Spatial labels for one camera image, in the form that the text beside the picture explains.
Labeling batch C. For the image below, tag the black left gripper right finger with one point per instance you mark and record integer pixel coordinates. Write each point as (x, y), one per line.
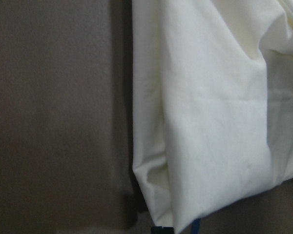
(168, 230)

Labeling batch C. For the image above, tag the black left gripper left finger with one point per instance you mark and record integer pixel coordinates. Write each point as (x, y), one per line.
(157, 230)

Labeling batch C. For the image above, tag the white long-sleeve shirt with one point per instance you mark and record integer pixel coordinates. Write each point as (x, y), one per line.
(212, 103)

